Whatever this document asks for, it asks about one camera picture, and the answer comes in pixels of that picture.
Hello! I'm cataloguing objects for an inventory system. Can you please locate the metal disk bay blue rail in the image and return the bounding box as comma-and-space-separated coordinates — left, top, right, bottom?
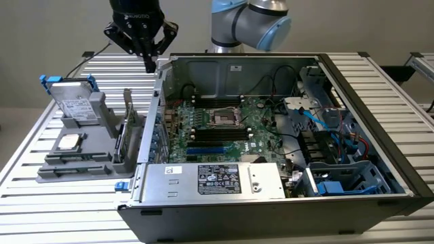
305, 160, 405, 197

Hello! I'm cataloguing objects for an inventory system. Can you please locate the grey parts rack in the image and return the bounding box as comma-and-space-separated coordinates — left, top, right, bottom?
35, 92, 138, 184

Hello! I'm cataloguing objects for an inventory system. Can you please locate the black expansion slot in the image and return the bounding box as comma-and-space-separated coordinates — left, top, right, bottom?
187, 141, 226, 148

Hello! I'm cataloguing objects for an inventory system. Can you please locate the green motherboard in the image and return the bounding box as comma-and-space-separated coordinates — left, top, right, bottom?
162, 96, 290, 166

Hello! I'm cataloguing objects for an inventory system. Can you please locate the short black wire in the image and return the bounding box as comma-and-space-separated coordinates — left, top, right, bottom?
180, 83, 198, 98

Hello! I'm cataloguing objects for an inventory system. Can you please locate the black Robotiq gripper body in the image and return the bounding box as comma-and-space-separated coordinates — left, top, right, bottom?
108, 0, 166, 50

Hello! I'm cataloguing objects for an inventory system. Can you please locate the silver power supply unit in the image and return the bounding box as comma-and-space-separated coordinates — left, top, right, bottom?
139, 162, 286, 201

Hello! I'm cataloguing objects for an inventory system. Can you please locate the neighbouring metal slat table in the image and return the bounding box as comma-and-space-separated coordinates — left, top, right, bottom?
406, 52, 434, 114

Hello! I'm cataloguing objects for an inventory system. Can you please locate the graphics card with metal bracket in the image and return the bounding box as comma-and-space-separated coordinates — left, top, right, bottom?
114, 88, 147, 164

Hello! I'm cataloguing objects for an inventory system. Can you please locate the blue expansion slot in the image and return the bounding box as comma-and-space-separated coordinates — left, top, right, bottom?
186, 147, 227, 155

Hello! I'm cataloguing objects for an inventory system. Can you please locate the CPU socket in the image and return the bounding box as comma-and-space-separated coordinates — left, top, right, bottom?
206, 107, 242, 128

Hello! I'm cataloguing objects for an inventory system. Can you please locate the silver CPU chip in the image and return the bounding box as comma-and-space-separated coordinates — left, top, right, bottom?
56, 134, 84, 151

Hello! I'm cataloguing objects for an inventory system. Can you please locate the black looped wire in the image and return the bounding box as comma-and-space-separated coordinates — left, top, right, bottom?
262, 65, 297, 98

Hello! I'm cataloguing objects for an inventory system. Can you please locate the blue disk wire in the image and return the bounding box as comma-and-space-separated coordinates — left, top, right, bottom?
297, 107, 327, 131

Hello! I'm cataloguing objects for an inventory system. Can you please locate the black cable behind table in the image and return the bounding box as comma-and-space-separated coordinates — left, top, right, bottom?
67, 42, 114, 77

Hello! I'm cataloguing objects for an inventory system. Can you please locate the green RAM stick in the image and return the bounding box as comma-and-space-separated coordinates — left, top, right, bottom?
58, 151, 86, 160
54, 166, 103, 176

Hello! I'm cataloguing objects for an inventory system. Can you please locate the hard disk with blue bracket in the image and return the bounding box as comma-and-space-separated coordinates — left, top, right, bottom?
39, 73, 100, 121

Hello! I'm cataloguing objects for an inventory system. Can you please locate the open black PC case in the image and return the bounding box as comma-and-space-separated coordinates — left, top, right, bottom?
116, 52, 434, 244

